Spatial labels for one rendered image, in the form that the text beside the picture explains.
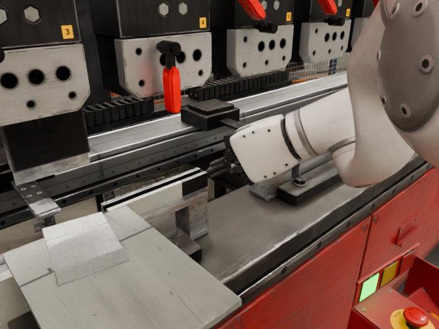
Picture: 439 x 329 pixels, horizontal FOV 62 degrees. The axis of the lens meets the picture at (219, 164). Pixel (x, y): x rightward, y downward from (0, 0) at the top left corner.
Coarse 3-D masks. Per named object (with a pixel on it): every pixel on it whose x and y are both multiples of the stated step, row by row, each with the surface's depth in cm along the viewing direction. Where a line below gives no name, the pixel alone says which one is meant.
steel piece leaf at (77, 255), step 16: (64, 240) 50; (80, 240) 50; (96, 240) 50; (112, 240) 50; (64, 256) 47; (80, 256) 47; (96, 256) 47; (112, 256) 45; (128, 256) 46; (64, 272) 42; (80, 272) 43; (96, 272) 44
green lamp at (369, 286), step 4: (376, 276) 68; (368, 280) 66; (372, 280) 67; (376, 280) 68; (364, 284) 66; (368, 284) 67; (372, 284) 68; (364, 288) 66; (368, 288) 68; (372, 288) 69; (364, 292) 67; (368, 292) 68; (372, 292) 69; (364, 296) 68; (360, 300) 67
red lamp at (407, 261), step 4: (412, 252) 73; (408, 256) 73; (412, 256) 74; (404, 260) 73; (408, 260) 74; (412, 260) 75; (404, 264) 73; (408, 264) 75; (400, 268) 73; (404, 268) 74; (400, 272) 74
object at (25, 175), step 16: (80, 112) 49; (0, 128) 44; (16, 128) 44; (32, 128) 46; (48, 128) 47; (64, 128) 48; (80, 128) 50; (16, 144) 45; (32, 144) 46; (48, 144) 48; (64, 144) 49; (80, 144) 50; (16, 160) 46; (32, 160) 47; (48, 160) 48; (64, 160) 51; (80, 160) 52; (16, 176) 47; (32, 176) 48
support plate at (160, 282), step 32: (128, 224) 53; (32, 256) 47; (160, 256) 47; (32, 288) 42; (64, 288) 42; (96, 288) 42; (128, 288) 42; (160, 288) 42; (192, 288) 42; (224, 288) 42; (64, 320) 38; (96, 320) 38; (128, 320) 38; (160, 320) 38; (192, 320) 38
